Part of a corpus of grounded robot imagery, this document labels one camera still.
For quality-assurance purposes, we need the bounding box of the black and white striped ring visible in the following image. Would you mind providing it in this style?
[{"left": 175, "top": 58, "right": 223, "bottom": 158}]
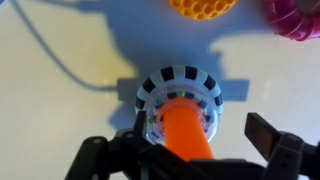
[{"left": 134, "top": 64, "right": 225, "bottom": 118}]

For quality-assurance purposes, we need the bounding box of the orange stacking peg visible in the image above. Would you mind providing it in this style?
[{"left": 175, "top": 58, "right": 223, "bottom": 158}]
[{"left": 161, "top": 99, "right": 215, "bottom": 163}]

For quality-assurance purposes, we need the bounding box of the clear beaded ring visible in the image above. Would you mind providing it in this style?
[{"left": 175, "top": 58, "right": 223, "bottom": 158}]
[{"left": 144, "top": 87, "right": 220, "bottom": 145}]

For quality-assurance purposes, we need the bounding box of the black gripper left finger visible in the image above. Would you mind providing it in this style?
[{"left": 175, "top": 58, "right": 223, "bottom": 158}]
[{"left": 64, "top": 110, "right": 201, "bottom": 180}]

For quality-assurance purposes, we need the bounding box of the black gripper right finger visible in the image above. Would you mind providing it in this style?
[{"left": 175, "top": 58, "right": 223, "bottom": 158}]
[{"left": 244, "top": 112, "right": 320, "bottom": 180}]

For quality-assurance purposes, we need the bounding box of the orange honeycomb ring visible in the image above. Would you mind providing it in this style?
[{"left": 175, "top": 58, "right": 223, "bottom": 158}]
[{"left": 167, "top": 0, "right": 240, "bottom": 21}]

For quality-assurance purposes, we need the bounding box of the magenta ribbed ring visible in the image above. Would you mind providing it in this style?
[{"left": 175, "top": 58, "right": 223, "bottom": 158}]
[{"left": 261, "top": 0, "right": 320, "bottom": 42}]

